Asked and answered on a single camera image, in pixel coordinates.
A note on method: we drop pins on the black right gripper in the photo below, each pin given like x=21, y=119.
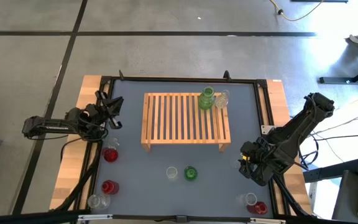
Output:
x=266, y=155

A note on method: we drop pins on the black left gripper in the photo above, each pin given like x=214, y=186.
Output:
x=96, y=118

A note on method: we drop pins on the red glass vase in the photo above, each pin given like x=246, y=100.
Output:
x=110, y=155
x=110, y=187
x=258, y=208

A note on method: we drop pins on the round green glass vase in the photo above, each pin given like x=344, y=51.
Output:
x=190, y=173

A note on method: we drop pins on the wide clear glass vase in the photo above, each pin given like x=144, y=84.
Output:
x=99, y=201

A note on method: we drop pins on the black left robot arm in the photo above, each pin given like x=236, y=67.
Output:
x=51, y=124

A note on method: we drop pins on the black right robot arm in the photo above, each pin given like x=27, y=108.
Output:
x=303, y=124

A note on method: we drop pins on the wooden slatted shelf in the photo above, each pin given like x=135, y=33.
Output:
x=182, y=142

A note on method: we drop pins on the grey table mat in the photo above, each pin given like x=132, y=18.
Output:
x=135, y=186

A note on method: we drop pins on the large green glass vase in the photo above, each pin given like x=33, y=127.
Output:
x=206, y=101

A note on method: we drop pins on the dark office desk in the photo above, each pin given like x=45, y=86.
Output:
x=346, y=196

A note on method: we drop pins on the black desk leg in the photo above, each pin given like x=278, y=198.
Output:
x=346, y=80

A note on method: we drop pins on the black beam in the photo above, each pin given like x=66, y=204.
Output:
x=26, y=217

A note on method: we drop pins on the person's shoe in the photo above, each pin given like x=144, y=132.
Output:
x=356, y=40

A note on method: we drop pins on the white metal bracket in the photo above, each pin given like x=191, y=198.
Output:
x=266, y=129

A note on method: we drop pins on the black metal table frame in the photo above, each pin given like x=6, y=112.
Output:
x=182, y=79

